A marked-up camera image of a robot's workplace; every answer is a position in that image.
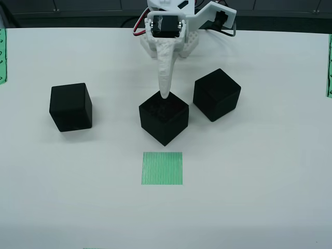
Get black cube with rough face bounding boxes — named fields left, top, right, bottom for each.
left=139, top=90, right=189, bottom=146

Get smooth black cube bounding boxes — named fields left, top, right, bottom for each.
left=48, top=82, right=93, bottom=132
left=192, top=68, right=242, bottom=122

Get dark grey cabinet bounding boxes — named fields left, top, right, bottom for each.
left=0, top=0, right=332, bottom=18

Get green striped square marker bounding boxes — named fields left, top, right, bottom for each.
left=141, top=151, right=184, bottom=185

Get green tape strip black marks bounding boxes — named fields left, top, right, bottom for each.
left=325, top=33, right=332, bottom=98
left=0, top=27, right=8, bottom=86

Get red white servo wire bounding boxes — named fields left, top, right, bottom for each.
left=132, top=9, right=151, bottom=37

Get black camera cable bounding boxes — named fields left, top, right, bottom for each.
left=206, top=22, right=237, bottom=37

